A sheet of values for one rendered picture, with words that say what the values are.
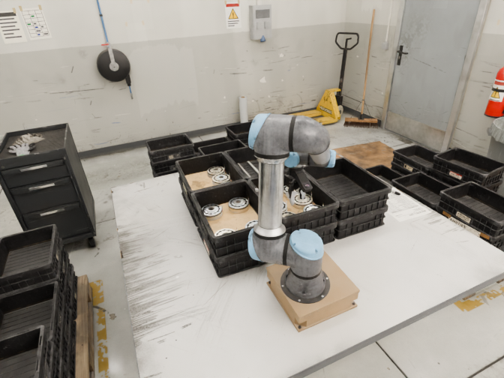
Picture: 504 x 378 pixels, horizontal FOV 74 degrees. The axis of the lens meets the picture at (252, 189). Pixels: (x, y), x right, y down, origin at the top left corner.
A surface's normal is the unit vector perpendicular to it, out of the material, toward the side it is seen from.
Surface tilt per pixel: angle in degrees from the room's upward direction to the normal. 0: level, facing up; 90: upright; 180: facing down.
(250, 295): 0
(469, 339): 0
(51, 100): 90
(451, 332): 0
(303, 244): 9
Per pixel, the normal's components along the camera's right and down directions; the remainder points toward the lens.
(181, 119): 0.40, 0.45
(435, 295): -0.04, -0.86
